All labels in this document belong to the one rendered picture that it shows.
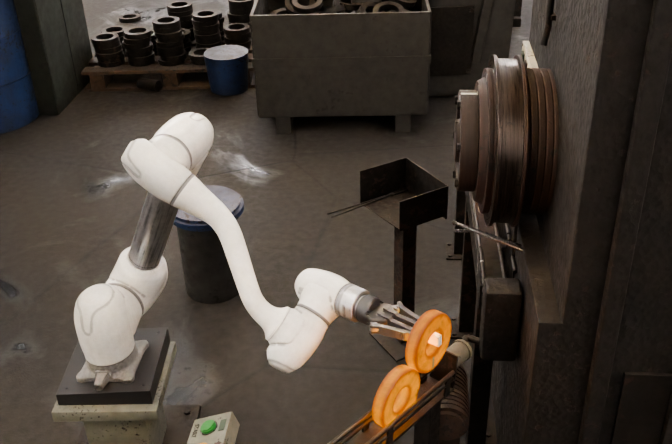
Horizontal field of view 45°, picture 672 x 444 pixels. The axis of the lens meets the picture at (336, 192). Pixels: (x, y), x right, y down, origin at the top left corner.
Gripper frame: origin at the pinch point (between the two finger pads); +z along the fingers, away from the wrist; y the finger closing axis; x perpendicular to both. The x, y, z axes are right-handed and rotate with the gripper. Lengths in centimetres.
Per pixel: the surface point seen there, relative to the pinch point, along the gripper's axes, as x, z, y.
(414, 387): -10.1, 1.3, 7.9
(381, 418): -10.4, 0.9, 20.7
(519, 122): 43, 2, -37
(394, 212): -19, -63, -71
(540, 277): 4.6, 13.3, -31.6
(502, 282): -2.0, 1.9, -32.8
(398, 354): -78, -59, -66
